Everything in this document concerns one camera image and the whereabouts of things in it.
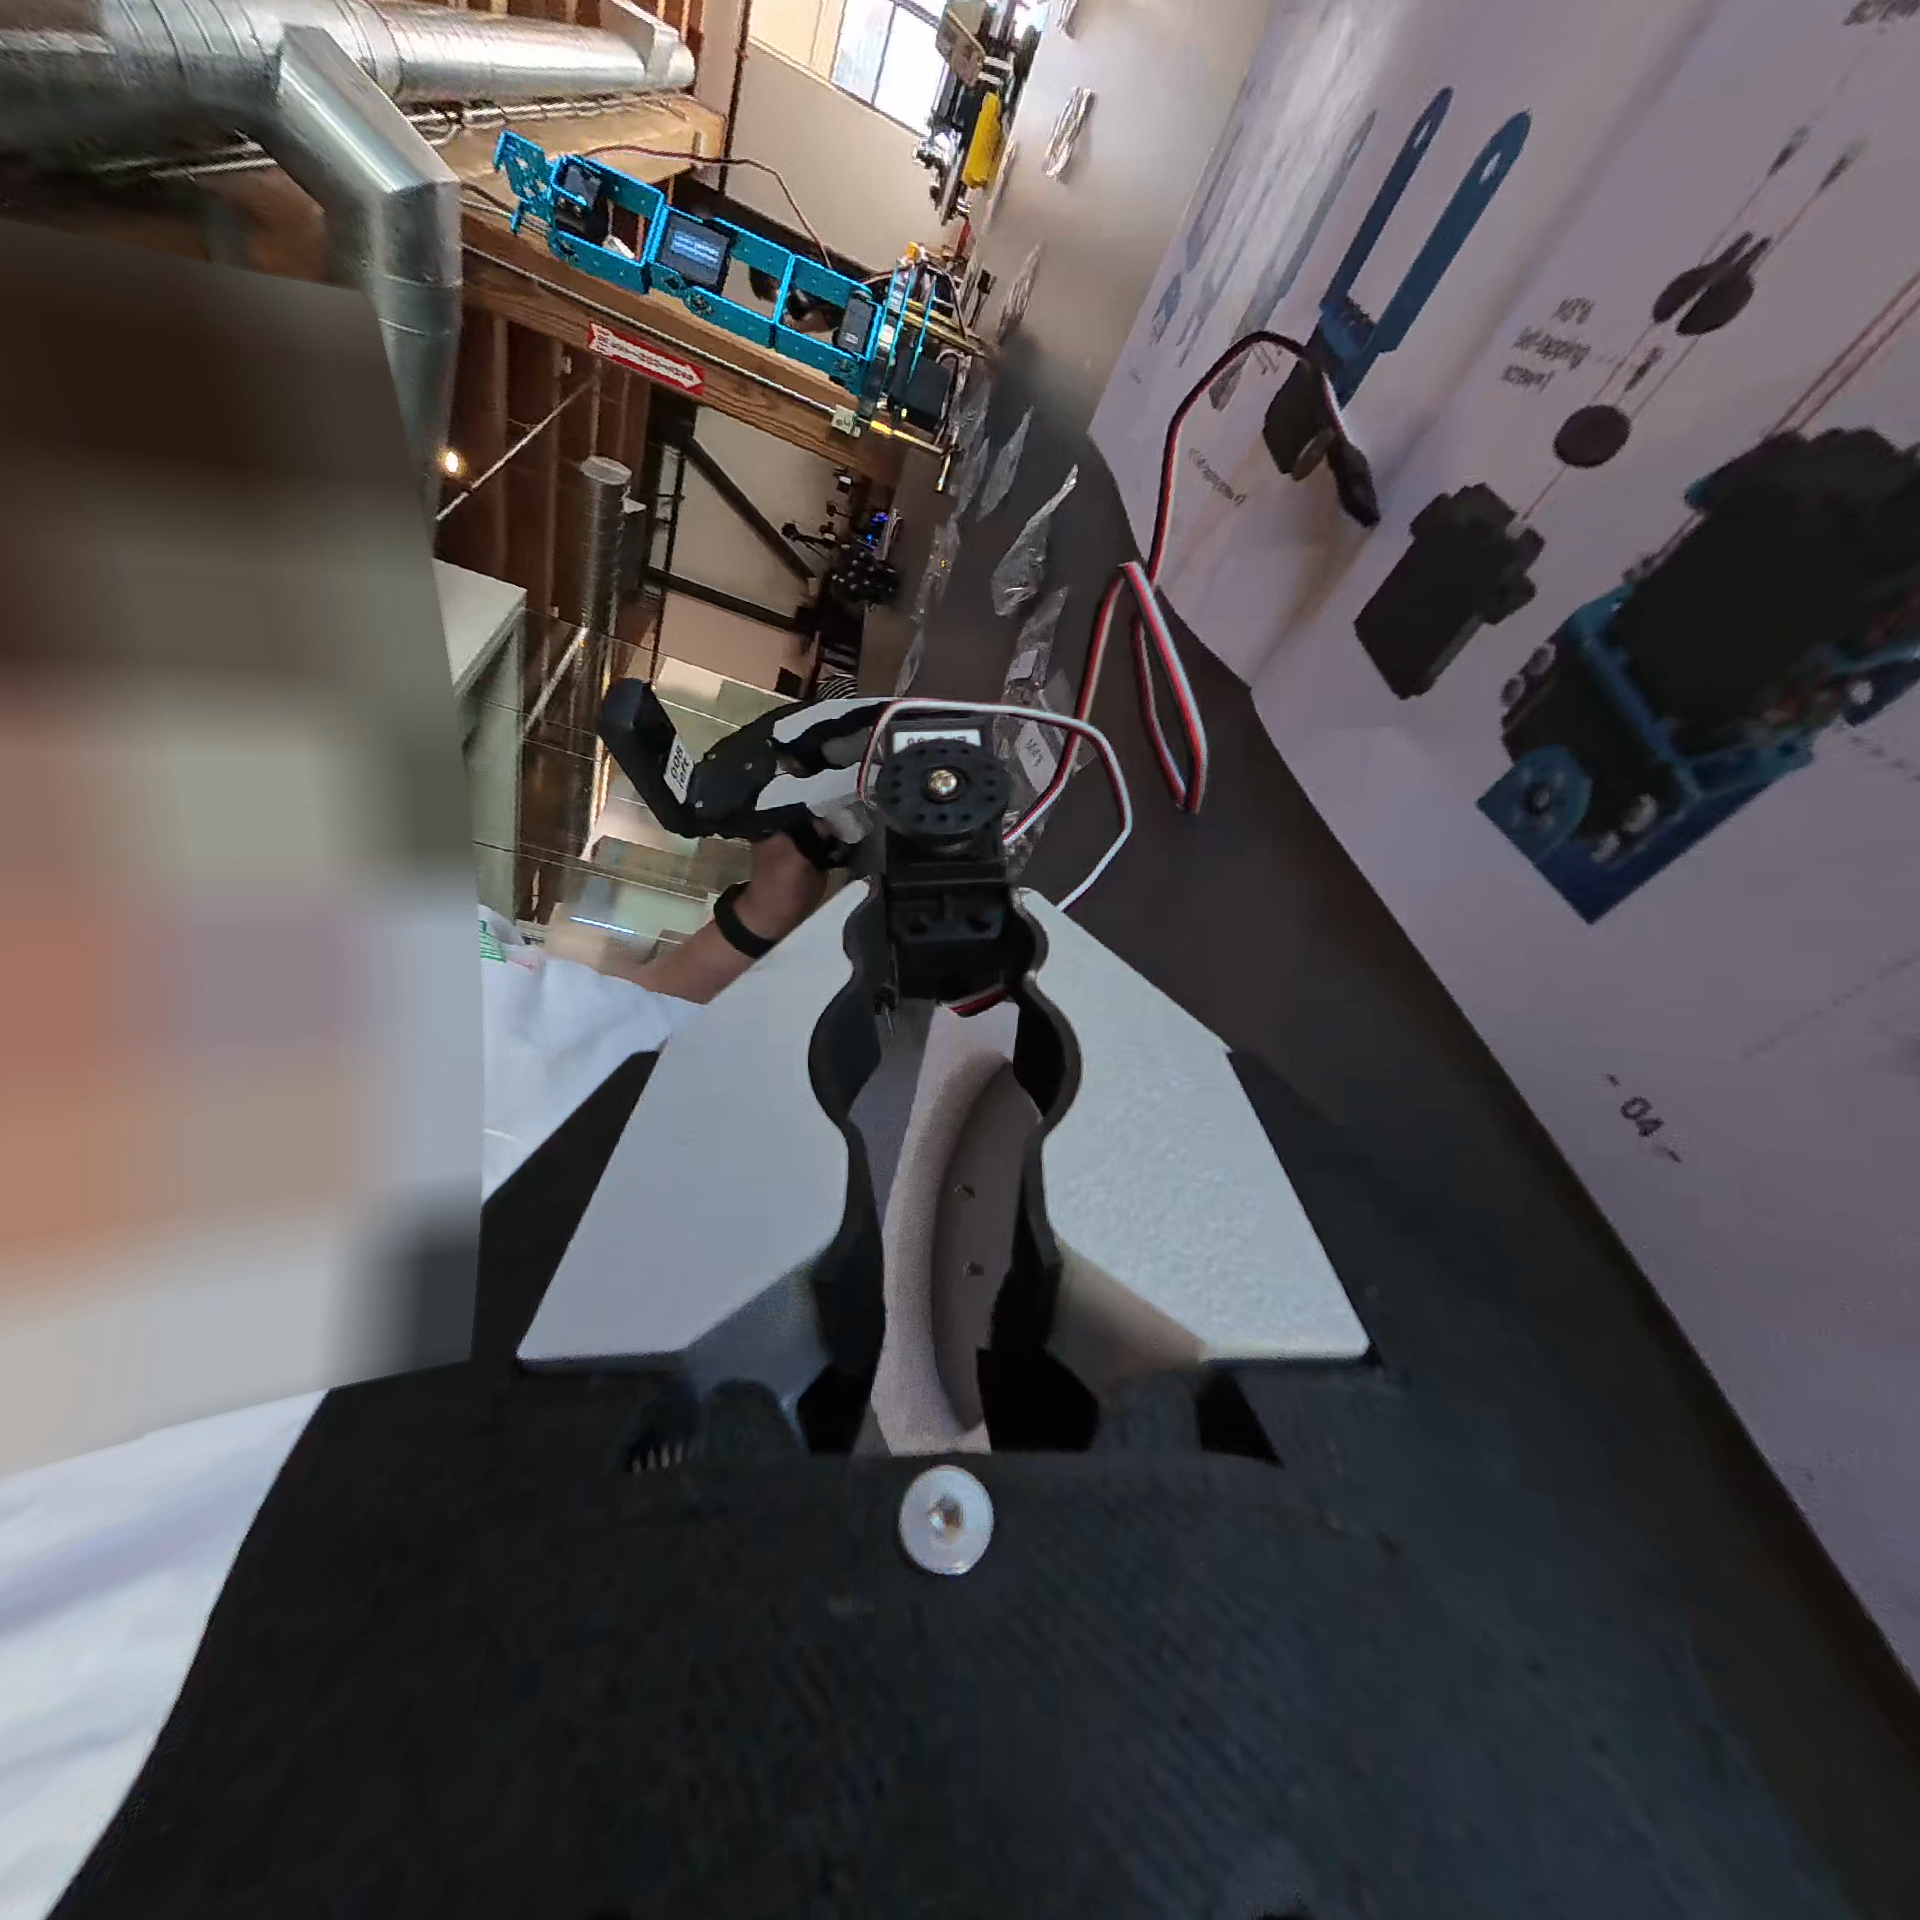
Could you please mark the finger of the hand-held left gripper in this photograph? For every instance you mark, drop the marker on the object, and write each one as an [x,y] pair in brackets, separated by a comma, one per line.
[826,738]
[832,799]

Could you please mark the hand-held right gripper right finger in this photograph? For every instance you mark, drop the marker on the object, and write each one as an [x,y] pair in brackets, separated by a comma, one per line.
[1201,1200]

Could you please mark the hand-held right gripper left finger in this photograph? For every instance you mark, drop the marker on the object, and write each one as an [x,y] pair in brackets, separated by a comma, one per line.
[705,1200]

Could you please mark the white foam block round hole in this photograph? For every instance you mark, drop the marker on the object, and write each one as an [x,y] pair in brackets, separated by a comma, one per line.
[931,1277]

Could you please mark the person's left forearm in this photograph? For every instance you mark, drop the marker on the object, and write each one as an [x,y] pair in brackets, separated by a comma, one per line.
[705,967]

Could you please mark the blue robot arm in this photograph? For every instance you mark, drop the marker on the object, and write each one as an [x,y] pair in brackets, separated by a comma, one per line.
[721,264]

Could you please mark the dark grey desk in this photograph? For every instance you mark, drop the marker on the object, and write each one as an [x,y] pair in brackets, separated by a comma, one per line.
[1425,1050]

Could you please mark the person's left hand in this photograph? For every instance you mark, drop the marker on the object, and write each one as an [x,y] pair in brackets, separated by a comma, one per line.
[797,879]

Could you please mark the striped cloth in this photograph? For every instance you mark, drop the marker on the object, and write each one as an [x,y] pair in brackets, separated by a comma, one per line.
[835,691]

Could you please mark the scattered small clear parts bags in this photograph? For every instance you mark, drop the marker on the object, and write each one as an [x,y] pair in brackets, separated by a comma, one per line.
[1035,539]

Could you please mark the red white sign strip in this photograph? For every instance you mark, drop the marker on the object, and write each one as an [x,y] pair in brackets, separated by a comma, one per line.
[645,360]

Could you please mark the white blue instruction booklet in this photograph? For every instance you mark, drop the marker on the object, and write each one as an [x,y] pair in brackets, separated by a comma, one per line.
[1650,901]

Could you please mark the yellow object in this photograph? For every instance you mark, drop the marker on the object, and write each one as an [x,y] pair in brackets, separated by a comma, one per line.
[984,143]

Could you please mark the person's white t-shirt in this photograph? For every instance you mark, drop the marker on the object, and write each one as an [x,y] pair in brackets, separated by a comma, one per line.
[182,1576]

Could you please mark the metal air duct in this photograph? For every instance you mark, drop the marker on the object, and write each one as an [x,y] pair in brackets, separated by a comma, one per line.
[376,150]

